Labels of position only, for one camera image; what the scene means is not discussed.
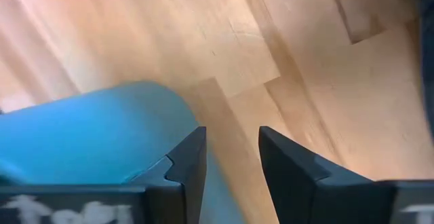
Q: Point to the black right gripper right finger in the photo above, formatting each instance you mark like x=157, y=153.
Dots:
x=298, y=183

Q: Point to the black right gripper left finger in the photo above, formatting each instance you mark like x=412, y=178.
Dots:
x=184, y=169

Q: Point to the blue plastic bin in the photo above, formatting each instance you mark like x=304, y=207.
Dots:
x=95, y=139

